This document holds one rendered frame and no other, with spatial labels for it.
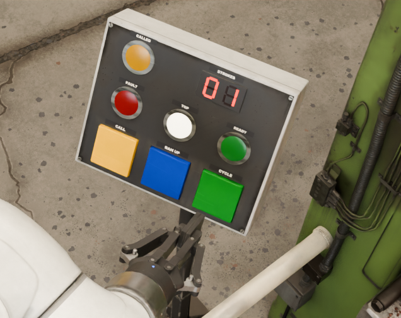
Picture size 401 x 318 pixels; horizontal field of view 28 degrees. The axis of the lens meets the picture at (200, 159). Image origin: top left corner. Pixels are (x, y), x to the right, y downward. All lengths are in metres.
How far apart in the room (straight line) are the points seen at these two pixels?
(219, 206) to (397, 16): 0.42
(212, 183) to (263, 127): 0.14
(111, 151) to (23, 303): 0.52
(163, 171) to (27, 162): 1.28
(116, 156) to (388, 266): 0.63
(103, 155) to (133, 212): 1.09
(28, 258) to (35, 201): 1.59
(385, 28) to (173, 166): 0.42
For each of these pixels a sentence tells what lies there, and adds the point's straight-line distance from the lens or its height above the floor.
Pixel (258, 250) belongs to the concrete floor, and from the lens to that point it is 2.45.
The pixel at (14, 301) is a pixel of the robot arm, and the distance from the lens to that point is 0.92.
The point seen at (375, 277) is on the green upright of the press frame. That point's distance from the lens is 1.75.
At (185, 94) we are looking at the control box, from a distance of 1.30.
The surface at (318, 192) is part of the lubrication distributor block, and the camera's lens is 1.64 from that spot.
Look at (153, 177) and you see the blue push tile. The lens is 1.38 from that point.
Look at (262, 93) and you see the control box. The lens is 1.26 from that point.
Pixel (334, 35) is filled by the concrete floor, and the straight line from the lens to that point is 3.01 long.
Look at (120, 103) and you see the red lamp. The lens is 1.35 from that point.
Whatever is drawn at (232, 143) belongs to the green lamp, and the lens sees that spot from 1.30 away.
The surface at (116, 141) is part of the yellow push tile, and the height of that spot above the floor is 1.03.
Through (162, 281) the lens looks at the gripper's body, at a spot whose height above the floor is 1.19.
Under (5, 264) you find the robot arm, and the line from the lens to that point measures 0.92.
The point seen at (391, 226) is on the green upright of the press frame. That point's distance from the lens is 1.59.
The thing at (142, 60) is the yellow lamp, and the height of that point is 1.16.
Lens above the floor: 2.17
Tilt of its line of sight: 57 degrees down
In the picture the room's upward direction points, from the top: 7 degrees clockwise
